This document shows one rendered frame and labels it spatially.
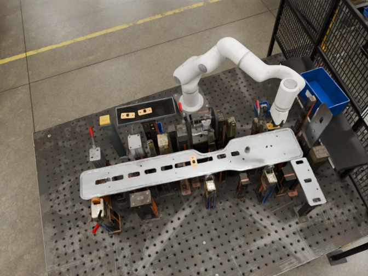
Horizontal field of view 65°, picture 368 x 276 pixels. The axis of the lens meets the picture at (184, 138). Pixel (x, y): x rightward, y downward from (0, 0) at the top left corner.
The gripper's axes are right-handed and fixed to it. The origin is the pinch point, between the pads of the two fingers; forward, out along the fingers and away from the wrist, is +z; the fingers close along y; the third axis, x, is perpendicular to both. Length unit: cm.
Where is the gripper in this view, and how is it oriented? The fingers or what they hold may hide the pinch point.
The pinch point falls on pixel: (275, 122)
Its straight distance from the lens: 163.7
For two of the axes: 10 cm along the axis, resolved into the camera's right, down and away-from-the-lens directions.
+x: 9.8, -2.0, 0.5
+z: 0.6, 5.1, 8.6
